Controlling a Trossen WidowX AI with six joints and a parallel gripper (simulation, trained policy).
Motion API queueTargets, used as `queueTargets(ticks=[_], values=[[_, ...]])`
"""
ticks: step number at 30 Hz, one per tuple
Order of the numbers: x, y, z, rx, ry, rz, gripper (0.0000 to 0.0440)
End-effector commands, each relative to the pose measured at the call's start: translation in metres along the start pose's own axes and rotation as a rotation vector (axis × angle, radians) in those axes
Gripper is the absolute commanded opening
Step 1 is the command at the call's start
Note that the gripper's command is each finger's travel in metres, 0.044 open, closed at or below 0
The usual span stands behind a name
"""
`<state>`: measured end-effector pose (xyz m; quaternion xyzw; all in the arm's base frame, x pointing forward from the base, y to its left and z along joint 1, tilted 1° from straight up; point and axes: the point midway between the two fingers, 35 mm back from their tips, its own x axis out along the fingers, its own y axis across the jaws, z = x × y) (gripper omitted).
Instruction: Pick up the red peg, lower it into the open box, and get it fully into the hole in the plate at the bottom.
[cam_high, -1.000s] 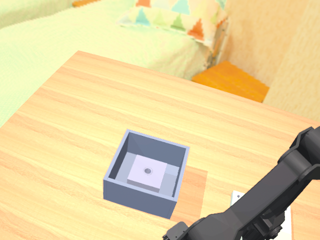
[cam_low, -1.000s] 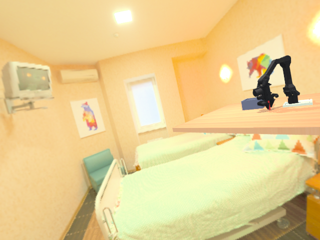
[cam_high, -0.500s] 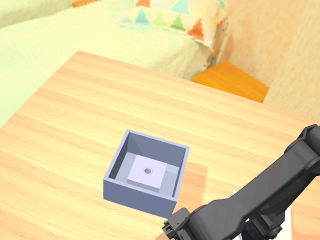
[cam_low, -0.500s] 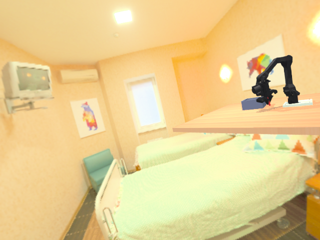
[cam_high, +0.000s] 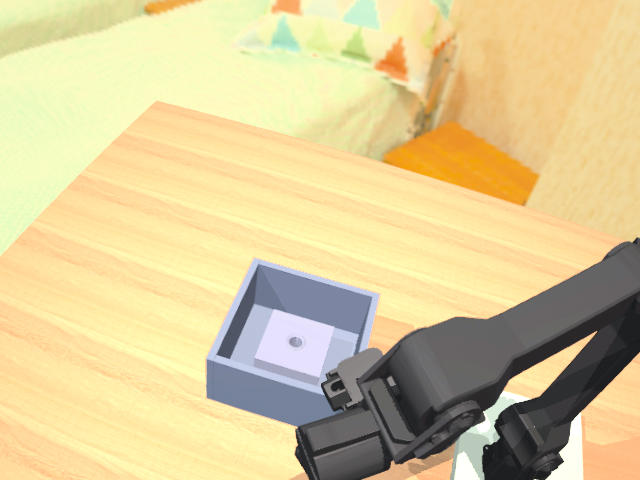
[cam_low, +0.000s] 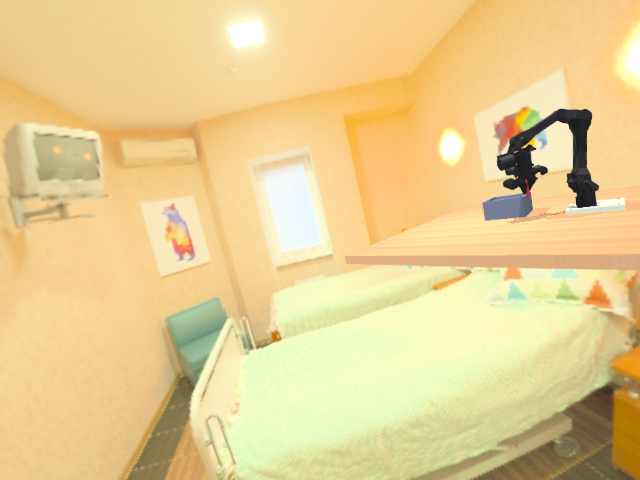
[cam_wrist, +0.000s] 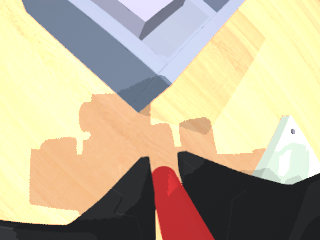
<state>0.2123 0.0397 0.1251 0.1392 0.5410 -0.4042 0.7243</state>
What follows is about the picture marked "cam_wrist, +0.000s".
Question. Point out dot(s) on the light blue open box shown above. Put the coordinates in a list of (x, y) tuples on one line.
[(137, 70)]

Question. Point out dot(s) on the red peg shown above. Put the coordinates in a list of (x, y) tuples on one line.
[(178, 217)]

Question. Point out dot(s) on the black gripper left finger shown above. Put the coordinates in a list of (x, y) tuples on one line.
[(126, 212)]

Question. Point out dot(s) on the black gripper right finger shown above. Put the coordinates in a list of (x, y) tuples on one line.
[(236, 206)]

